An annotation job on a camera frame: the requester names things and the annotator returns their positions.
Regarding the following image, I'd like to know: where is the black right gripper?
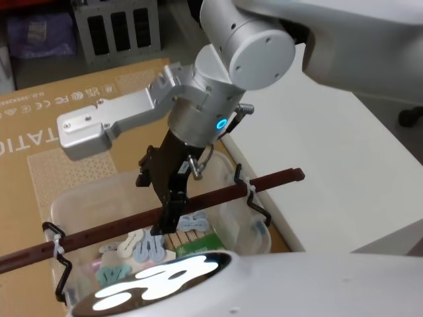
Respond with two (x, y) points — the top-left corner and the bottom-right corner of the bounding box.
(135, 129), (213, 236)

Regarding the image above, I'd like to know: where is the pale blue clothes peg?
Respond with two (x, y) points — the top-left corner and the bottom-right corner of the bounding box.
(177, 212), (210, 232)

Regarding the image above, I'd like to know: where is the wooden clothes peg row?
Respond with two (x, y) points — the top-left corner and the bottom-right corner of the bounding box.
(166, 230), (213, 248)

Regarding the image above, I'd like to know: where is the white clothes peg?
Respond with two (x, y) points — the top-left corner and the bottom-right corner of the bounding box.
(116, 229), (147, 258)

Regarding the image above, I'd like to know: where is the clear plastic bin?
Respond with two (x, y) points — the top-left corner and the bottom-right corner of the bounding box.
(49, 150), (273, 307)

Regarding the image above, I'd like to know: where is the green printed card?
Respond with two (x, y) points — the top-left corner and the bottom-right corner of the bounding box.
(174, 233), (229, 259)

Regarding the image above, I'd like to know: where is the long brown rod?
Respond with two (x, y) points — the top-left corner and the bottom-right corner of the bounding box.
(0, 167), (305, 275)

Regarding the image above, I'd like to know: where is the cream clothes peg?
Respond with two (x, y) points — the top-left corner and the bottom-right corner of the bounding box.
(98, 242), (120, 256)

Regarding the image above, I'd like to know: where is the white zip tie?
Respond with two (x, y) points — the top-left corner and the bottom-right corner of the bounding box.
(235, 178), (258, 199)
(44, 229), (67, 265)

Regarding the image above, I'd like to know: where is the teal clothes peg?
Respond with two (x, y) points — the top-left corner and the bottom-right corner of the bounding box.
(95, 263), (134, 285)

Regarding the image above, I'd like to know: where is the brown cardboard box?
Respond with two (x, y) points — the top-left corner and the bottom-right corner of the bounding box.
(0, 58), (295, 317)

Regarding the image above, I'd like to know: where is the grey metal rack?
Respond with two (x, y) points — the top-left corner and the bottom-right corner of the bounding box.
(71, 0), (162, 65)

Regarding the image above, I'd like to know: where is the white table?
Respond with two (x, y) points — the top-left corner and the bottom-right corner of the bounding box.
(220, 42), (423, 254)

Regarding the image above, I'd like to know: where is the purple cloth bundle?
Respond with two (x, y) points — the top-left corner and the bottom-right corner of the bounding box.
(6, 15), (75, 56)

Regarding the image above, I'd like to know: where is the thin dark cable silver plug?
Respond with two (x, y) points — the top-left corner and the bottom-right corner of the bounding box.
(187, 101), (256, 182)

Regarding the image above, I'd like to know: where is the black bent wire hook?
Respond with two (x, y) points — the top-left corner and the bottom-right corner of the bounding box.
(232, 163), (273, 226)
(42, 222), (74, 304)

